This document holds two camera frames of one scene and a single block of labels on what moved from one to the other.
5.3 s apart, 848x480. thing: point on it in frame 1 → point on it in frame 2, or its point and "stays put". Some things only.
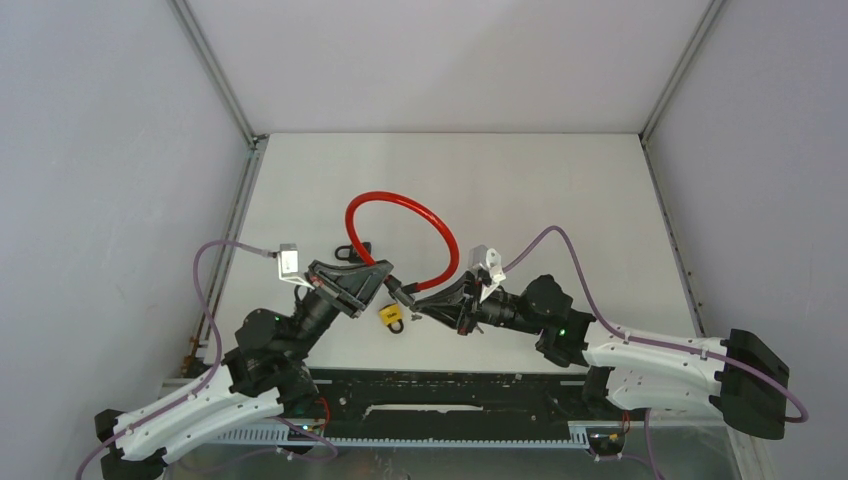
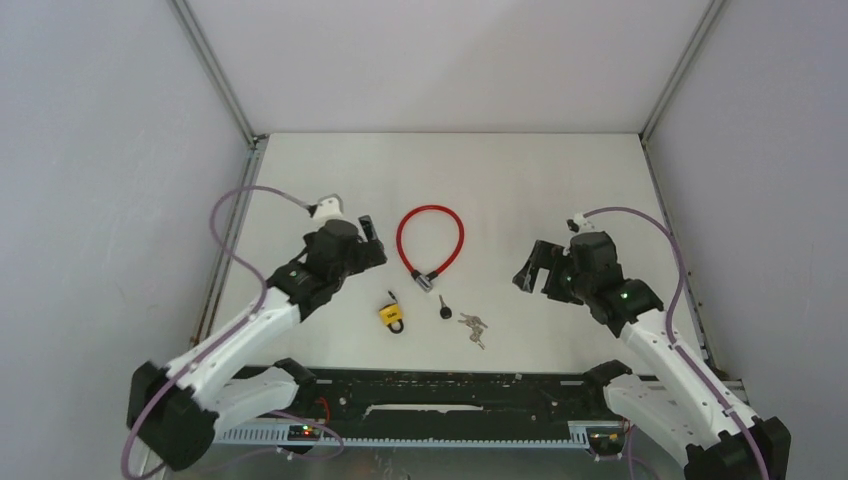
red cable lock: [362, 199] → [424, 281]
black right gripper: [463, 316] → [551, 257]
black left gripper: [349, 286] → [368, 254]
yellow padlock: [390, 314] stays put
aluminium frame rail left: [222, 77] stays put
